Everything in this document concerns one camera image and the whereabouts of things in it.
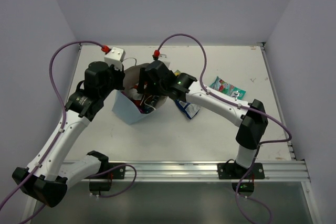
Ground yellow green Fox's candy bag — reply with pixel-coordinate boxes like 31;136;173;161
174;70;181;76

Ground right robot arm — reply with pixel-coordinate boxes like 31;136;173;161
137;60;268;178

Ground aluminium front rail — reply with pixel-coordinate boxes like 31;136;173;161
62;161;308;182

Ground purple cable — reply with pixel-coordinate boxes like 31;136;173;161
157;33;292;224
0;40;137;224

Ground blue white snack bag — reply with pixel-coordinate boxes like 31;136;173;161
174;99;201;120

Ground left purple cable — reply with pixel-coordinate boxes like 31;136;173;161
0;40;137;224

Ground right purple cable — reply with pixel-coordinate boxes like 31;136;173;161
157;33;292;224

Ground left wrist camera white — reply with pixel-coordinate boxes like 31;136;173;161
104;47;125;71

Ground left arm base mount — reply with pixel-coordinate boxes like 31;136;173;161
86;150;125;196

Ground dark blue snack bar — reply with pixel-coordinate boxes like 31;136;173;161
143;95;160;114

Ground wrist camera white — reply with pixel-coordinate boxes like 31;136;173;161
104;47;125;71
152;49;168;61

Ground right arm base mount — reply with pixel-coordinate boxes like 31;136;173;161
217;159;266;197

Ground light blue paper bag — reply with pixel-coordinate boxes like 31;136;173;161
112;63;167;125

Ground red snack mix bag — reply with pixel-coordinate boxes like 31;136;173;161
123;84;145;109

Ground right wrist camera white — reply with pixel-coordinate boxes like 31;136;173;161
152;49;168;61

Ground green mint candy bag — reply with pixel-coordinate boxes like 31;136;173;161
210;76;246;100

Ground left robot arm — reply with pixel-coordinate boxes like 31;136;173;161
12;61;125;208

